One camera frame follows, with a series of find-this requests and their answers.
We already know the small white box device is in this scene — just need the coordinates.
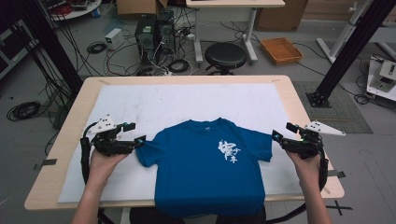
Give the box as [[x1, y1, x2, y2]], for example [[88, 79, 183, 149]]
[[105, 27, 125, 51]]

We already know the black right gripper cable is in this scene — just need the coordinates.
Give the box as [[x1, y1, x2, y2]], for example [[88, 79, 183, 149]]
[[266, 148, 330, 224]]

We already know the black tape cross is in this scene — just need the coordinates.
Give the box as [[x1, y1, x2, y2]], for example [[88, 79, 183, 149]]
[[325, 200, 354, 217]]

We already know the blue t-shirt with white print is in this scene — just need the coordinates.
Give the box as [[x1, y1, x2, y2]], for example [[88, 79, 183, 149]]
[[134, 117, 275, 219]]

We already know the white device on board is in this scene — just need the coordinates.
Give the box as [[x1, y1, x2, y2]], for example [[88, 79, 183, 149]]
[[366, 59, 396, 103]]

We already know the round white table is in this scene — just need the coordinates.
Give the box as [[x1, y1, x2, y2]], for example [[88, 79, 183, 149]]
[[46, 0, 103, 21]]

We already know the black metal post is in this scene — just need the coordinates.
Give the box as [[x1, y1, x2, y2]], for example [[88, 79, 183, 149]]
[[12, 0, 84, 95], [305, 0, 396, 109]]

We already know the white desk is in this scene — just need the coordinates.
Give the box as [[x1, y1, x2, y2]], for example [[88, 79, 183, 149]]
[[185, 0, 286, 65]]

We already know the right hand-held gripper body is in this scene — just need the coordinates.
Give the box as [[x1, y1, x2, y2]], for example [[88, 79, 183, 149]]
[[281, 120, 347, 160]]

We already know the person's left hand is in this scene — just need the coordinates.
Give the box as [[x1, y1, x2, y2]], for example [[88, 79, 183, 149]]
[[88, 148, 130, 189]]

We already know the black round stool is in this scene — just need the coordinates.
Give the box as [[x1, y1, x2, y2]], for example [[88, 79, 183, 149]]
[[204, 41, 248, 76]]

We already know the person's right hand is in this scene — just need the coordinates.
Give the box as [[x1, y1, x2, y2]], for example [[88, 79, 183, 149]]
[[285, 149, 322, 189]]

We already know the orange basket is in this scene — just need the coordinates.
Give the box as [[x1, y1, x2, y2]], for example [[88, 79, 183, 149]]
[[260, 36, 304, 66]]

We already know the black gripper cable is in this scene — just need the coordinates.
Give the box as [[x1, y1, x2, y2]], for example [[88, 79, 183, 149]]
[[266, 148, 330, 224], [79, 121, 100, 185]]

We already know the person's dark clothing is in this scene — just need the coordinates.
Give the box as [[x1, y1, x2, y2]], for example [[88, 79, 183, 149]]
[[128, 206, 267, 224]]

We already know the black tape strip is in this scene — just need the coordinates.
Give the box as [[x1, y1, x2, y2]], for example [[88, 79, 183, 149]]
[[326, 170, 347, 179], [33, 158, 58, 171]]

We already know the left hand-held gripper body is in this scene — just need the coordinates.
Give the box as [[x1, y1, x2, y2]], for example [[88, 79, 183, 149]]
[[85, 114, 138, 157]]

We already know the coiled black cable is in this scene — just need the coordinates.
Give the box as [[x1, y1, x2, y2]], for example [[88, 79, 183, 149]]
[[86, 41, 108, 55], [6, 100, 42, 122], [167, 59, 191, 75]]

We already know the grey equipment rack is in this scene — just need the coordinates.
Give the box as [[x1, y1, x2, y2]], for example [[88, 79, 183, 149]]
[[0, 18, 39, 80]]

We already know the white metal stand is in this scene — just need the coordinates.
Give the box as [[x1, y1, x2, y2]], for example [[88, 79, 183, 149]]
[[316, 0, 375, 64]]

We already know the black computer tower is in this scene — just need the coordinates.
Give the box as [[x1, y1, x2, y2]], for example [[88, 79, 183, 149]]
[[156, 10, 177, 56], [134, 13, 159, 62]]

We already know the cardboard box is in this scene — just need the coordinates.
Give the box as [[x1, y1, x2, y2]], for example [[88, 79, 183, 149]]
[[254, 0, 310, 33], [116, 0, 169, 17]]

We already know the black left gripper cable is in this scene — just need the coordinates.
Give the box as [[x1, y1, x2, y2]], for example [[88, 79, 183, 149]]
[[79, 121, 100, 185]]

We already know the grey floor mat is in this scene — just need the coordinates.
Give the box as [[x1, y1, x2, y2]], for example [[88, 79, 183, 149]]
[[292, 80, 374, 135]]

